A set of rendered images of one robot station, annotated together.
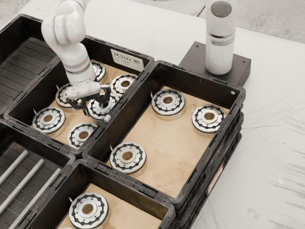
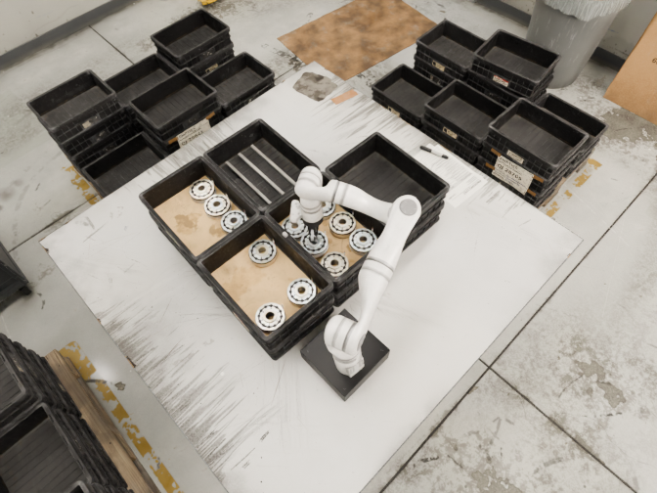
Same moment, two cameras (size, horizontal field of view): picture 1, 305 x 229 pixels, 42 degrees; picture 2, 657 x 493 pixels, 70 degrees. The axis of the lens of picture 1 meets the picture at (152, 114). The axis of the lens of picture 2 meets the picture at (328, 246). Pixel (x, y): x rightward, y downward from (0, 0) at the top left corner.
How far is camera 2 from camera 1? 1.37 m
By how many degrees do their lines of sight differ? 52
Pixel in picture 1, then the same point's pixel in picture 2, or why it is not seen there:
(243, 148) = (264, 358)
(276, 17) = not seen: outside the picture
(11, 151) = not seen: hidden behind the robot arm
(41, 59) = not seen: hidden behind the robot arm
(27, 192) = (271, 192)
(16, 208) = (261, 185)
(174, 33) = (435, 348)
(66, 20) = (302, 179)
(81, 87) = (295, 208)
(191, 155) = (248, 296)
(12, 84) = (380, 185)
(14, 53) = (421, 188)
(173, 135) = (273, 290)
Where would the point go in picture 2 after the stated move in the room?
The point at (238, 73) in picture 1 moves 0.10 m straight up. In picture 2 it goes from (330, 376) to (329, 367)
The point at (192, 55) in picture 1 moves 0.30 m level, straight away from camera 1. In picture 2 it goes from (370, 340) to (457, 364)
